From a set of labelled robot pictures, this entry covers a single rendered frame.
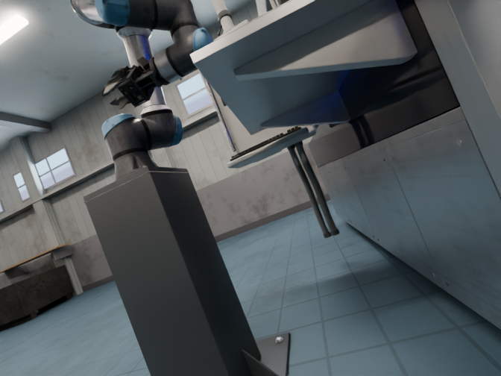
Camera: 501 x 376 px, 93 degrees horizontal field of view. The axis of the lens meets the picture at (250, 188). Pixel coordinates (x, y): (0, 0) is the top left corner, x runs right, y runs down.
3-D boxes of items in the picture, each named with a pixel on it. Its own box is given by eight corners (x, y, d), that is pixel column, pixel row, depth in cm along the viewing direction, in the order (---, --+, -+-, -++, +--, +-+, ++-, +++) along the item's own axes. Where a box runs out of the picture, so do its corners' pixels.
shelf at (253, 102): (350, 91, 106) (348, 86, 106) (467, -79, 37) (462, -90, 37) (250, 135, 113) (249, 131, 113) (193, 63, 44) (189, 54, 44)
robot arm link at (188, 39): (212, 32, 63) (223, 63, 63) (178, 51, 66) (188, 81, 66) (197, 16, 55) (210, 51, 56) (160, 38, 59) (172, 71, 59)
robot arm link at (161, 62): (168, 42, 62) (187, 71, 68) (155, 51, 64) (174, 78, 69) (162, 54, 57) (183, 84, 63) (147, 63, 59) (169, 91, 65)
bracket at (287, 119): (348, 121, 98) (336, 92, 99) (350, 118, 95) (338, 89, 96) (271, 154, 103) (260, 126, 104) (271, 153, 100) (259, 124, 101)
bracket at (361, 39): (410, 60, 49) (385, 2, 49) (418, 51, 46) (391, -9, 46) (257, 128, 54) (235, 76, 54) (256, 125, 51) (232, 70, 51)
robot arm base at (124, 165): (106, 189, 78) (95, 161, 78) (137, 187, 93) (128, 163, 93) (144, 171, 75) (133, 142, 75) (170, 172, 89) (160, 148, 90)
